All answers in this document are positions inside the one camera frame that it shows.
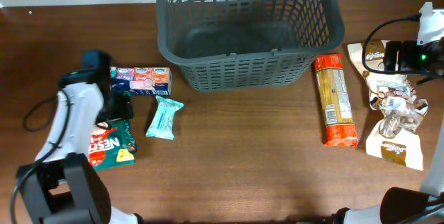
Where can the red spaghetti pasta packet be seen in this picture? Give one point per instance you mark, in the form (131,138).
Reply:
(335,102)

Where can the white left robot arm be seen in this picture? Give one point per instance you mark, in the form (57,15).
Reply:
(61,186)

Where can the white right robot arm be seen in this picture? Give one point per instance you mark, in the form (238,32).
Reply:
(403,205)

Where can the Kleenex tissue multipack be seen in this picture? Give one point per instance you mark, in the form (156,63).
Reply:
(141,80)

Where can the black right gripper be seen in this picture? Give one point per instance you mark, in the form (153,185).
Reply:
(406,48)

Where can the grey plastic mesh basket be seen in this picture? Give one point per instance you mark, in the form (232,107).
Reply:
(230,44)

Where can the beige nut mix pouch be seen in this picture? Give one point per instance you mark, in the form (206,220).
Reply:
(394,138)

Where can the beige rice pouch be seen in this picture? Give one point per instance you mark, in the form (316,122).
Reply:
(386,92)

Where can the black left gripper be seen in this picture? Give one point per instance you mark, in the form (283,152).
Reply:
(125,109)

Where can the mint green wipes packet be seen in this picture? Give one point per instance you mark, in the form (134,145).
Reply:
(162,123)

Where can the green Nescafe coffee bag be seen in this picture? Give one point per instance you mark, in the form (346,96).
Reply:
(112,144)

